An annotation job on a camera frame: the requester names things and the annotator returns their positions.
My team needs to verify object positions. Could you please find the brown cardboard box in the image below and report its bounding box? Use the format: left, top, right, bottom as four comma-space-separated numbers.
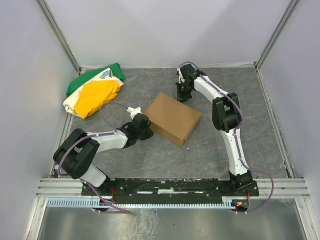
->
144, 92, 202, 147

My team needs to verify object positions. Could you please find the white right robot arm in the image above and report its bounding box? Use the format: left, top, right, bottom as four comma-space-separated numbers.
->
176, 68, 253, 189

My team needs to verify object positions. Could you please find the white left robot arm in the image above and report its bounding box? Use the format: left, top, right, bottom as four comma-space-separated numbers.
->
53, 113, 154, 188

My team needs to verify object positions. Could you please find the green yellow white cloth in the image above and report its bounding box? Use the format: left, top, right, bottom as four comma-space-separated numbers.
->
62, 62, 126, 119

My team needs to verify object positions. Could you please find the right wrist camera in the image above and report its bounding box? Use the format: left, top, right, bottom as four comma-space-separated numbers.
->
177, 63, 199, 81

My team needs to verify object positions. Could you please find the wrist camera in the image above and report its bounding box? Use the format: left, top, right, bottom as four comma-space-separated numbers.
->
177, 63, 199, 81
127, 107, 142, 120

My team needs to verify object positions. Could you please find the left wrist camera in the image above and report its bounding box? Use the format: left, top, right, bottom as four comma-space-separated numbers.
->
127, 107, 142, 120

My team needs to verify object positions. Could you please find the aluminium frame rail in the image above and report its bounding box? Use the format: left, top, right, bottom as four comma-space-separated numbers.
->
35, 178, 310, 199

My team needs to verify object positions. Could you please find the light blue slotted cable duct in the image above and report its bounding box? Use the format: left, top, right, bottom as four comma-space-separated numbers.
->
46, 197, 235, 210

